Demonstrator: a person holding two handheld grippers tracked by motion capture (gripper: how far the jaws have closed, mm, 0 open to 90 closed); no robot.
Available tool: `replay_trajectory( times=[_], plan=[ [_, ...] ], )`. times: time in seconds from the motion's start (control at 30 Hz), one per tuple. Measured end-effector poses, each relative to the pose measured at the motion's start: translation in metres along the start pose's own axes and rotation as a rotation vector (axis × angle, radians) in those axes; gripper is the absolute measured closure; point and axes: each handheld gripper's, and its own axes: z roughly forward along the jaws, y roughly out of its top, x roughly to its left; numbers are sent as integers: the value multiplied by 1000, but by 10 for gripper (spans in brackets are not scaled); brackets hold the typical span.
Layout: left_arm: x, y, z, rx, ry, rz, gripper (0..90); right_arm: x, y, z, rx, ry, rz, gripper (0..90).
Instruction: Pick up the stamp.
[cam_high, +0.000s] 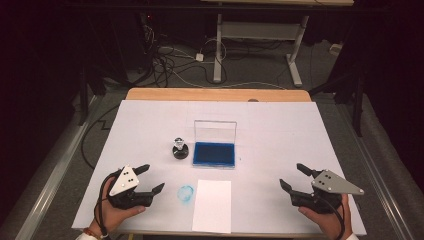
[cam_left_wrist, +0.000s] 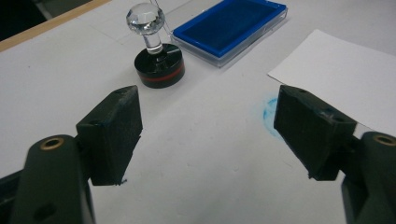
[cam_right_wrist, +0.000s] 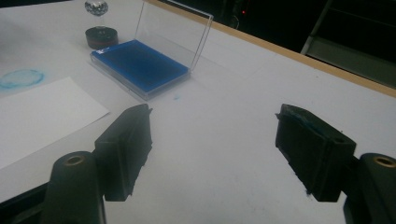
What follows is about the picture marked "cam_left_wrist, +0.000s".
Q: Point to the wooden table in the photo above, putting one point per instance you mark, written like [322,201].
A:
[46,26]

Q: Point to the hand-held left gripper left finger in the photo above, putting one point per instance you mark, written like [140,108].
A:
[110,137]

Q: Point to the large white board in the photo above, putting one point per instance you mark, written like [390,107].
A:
[202,155]

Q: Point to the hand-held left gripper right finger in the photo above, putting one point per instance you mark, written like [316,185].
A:
[311,133]

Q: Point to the blue ink pad clear case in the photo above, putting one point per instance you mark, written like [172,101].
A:
[229,28]

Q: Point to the white paper sheet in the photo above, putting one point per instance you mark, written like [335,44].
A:
[342,77]

